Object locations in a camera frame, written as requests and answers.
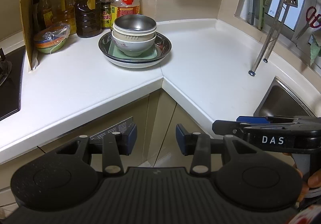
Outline white floral ceramic bowl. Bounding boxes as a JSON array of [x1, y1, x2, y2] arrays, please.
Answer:
[[112, 31, 156, 57]]

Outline green square plate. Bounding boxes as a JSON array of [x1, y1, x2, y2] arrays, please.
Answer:
[[108, 40, 159, 62]]

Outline large steel plate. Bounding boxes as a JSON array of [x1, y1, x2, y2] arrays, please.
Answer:
[[99, 32, 172, 69]]

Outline cream plastic bowl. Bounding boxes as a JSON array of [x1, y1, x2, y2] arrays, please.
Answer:
[[113, 24, 156, 42]]

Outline small steel bowl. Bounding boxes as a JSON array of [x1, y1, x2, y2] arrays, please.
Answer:
[[113, 14, 157, 32]]

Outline plastic-wrapped colourful bowls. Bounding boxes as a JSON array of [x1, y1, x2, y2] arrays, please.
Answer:
[[33, 22, 71, 54]]

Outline person right hand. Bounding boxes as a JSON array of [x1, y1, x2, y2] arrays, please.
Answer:
[[283, 153, 320, 209]]

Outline steel sink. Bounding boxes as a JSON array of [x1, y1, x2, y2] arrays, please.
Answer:
[[254, 77, 315, 117]]

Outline green cutting board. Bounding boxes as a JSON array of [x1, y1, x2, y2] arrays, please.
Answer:
[[252, 0, 267, 31]]

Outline black gas stove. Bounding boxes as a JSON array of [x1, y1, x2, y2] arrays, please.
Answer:
[[1, 46, 25, 120]]

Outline bean paste jar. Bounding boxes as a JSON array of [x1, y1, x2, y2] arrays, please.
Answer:
[[101, 0, 114, 29]]

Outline dark oil bottle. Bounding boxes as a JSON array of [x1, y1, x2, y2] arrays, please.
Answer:
[[75, 0, 102, 38]]

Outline yellow oil bottle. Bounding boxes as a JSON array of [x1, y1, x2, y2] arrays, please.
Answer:
[[57, 0, 76, 35]]

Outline small yellow-cap bottle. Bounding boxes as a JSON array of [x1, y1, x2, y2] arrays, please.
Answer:
[[37, 0, 53, 31]]

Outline cardboard divider panel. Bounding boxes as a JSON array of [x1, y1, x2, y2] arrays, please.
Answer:
[[20, 0, 38, 71]]

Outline red-handled scissors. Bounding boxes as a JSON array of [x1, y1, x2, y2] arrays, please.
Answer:
[[296, 6, 320, 39]]

